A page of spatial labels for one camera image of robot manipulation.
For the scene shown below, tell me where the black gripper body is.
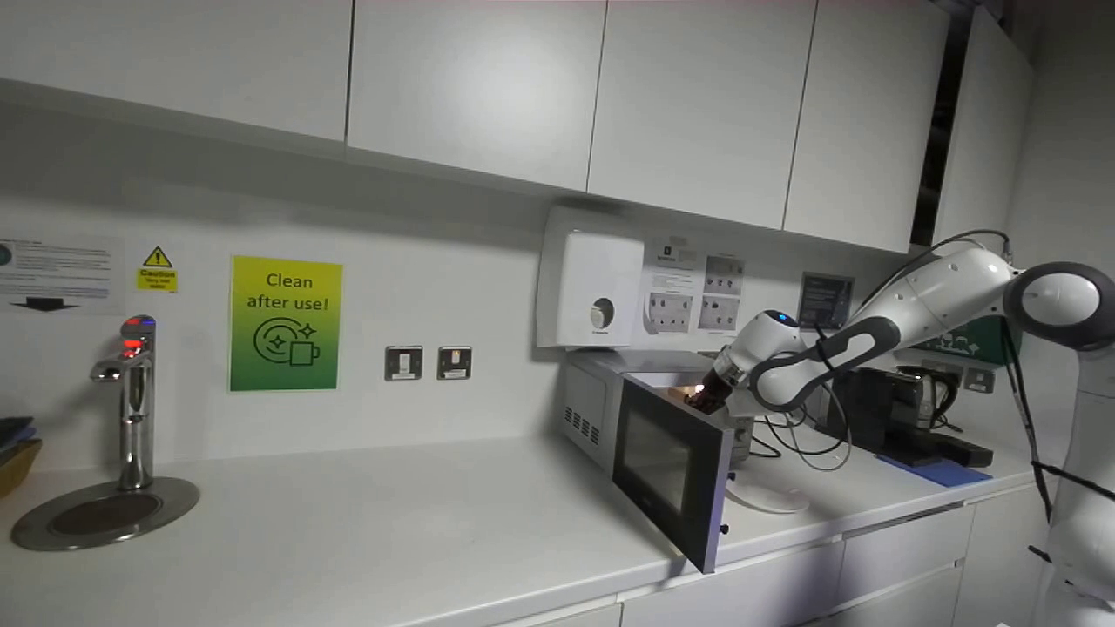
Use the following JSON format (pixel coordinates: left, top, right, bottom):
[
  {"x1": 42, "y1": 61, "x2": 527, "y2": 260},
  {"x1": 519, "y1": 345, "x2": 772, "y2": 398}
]
[{"x1": 685, "y1": 366, "x2": 744, "y2": 422}]

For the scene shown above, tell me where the silver microwave oven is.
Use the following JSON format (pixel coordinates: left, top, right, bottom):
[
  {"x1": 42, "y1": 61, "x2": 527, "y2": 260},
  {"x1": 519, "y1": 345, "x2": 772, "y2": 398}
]
[{"x1": 554, "y1": 347, "x2": 763, "y2": 580}]

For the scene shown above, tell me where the white round plate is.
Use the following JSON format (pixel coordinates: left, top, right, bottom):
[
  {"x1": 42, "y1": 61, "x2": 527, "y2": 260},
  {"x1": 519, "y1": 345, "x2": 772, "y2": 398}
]
[{"x1": 725, "y1": 472, "x2": 808, "y2": 518}]

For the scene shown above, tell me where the dark framed Christmas poster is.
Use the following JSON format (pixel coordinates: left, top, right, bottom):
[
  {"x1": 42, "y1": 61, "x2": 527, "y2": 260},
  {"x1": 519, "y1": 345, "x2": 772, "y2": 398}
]
[{"x1": 799, "y1": 273, "x2": 857, "y2": 336}]

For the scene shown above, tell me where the black coffee machine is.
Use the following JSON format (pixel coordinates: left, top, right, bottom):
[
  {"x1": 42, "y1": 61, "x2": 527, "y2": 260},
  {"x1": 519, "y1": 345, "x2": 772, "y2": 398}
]
[{"x1": 832, "y1": 361, "x2": 1000, "y2": 472}]

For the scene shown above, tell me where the white lower cabinet front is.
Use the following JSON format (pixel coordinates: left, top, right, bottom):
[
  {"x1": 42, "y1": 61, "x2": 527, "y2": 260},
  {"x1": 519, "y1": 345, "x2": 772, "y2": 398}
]
[
  {"x1": 835, "y1": 498, "x2": 976, "y2": 573},
  {"x1": 616, "y1": 538, "x2": 849, "y2": 627},
  {"x1": 501, "y1": 591, "x2": 626, "y2": 627}
]

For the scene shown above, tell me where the blue mat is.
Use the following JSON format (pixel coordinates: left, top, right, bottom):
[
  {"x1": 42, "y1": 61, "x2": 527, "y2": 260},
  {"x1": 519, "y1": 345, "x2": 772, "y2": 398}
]
[{"x1": 879, "y1": 448, "x2": 994, "y2": 489}]

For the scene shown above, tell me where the green first aid box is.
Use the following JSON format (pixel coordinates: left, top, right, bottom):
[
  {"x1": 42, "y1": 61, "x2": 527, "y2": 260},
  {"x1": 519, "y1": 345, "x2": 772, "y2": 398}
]
[{"x1": 909, "y1": 310, "x2": 1010, "y2": 372}]

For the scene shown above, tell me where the white upper cabinet door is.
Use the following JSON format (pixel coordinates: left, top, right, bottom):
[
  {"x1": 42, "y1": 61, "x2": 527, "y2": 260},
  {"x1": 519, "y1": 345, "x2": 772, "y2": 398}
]
[
  {"x1": 586, "y1": 0, "x2": 819, "y2": 235},
  {"x1": 0, "y1": 0, "x2": 355, "y2": 148},
  {"x1": 929, "y1": 4, "x2": 1037, "y2": 264},
  {"x1": 780, "y1": 0, "x2": 956, "y2": 257},
  {"x1": 346, "y1": 0, "x2": 611, "y2": 191}
]

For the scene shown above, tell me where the green clean after use poster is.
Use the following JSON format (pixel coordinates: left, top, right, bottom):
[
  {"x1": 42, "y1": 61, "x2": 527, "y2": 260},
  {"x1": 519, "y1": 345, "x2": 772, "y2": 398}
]
[{"x1": 226, "y1": 254, "x2": 346, "y2": 393}]

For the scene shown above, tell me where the yellow warning triangle sticker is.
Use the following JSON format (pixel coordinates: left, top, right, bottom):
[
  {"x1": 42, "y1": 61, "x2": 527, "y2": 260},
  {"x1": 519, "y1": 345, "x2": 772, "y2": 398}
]
[{"x1": 131, "y1": 244, "x2": 180, "y2": 296}]

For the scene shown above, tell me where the chrome water tap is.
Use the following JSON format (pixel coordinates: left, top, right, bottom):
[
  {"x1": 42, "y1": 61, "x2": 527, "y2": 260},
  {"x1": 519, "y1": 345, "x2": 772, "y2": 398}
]
[{"x1": 86, "y1": 312, "x2": 160, "y2": 498}]

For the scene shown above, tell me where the white text notice sheet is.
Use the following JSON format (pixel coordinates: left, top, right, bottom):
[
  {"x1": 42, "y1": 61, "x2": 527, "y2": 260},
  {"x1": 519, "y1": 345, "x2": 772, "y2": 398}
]
[{"x1": 0, "y1": 237, "x2": 117, "y2": 306}]

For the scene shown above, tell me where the white wall instruction sheet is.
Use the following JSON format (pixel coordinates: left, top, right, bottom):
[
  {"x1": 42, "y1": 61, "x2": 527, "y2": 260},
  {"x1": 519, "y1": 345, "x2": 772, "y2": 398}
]
[
  {"x1": 642, "y1": 290, "x2": 696, "y2": 337},
  {"x1": 705, "y1": 254, "x2": 744, "y2": 292},
  {"x1": 696, "y1": 292, "x2": 744, "y2": 336}
]

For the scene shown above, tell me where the small white wall label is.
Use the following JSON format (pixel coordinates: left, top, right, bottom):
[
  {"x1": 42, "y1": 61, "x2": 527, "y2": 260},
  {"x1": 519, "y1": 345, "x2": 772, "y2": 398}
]
[{"x1": 649, "y1": 237, "x2": 700, "y2": 268}]

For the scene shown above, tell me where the white wall dispenser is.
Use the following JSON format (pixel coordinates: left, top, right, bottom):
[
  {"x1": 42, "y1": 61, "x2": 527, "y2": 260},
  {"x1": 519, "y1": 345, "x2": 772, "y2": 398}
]
[{"x1": 532, "y1": 207, "x2": 649, "y2": 355}]

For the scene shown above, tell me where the steel wall socket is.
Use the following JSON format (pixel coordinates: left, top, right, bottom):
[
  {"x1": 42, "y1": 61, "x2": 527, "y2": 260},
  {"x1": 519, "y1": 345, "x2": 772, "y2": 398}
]
[
  {"x1": 434, "y1": 345, "x2": 477, "y2": 382},
  {"x1": 381, "y1": 340, "x2": 426, "y2": 388}
]

